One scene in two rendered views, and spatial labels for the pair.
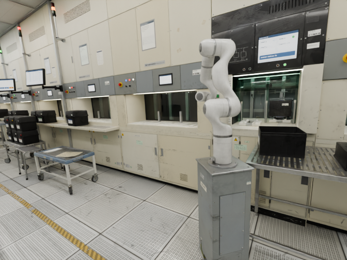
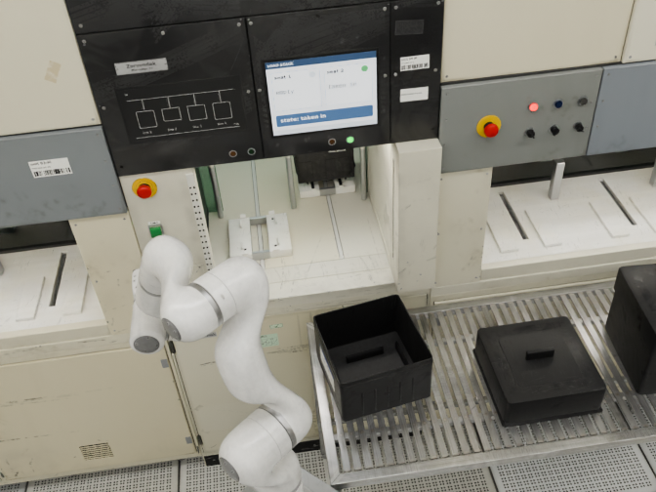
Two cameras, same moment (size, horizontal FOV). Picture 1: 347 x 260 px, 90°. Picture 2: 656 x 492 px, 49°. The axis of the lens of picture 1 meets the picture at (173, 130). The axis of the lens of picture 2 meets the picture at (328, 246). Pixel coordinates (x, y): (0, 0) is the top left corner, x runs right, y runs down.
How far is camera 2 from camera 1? 1.30 m
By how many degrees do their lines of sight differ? 45
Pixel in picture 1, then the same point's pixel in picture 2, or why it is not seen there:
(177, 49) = not seen: outside the picture
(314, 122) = (429, 267)
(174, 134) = (15, 358)
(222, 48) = (239, 309)
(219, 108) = (271, 461)
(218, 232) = not seen: outside the picture
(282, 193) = not seen: hidden behind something
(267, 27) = (288, 33)
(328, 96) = (451, 205)
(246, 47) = (228, 91)
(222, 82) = (263, 395)
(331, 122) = (459, 253)
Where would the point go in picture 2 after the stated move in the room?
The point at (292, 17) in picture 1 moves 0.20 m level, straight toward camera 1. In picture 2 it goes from (355, 13) to (370, 49)
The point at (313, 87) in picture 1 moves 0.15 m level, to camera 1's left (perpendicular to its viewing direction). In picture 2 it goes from (424, 199) to (386, 223)
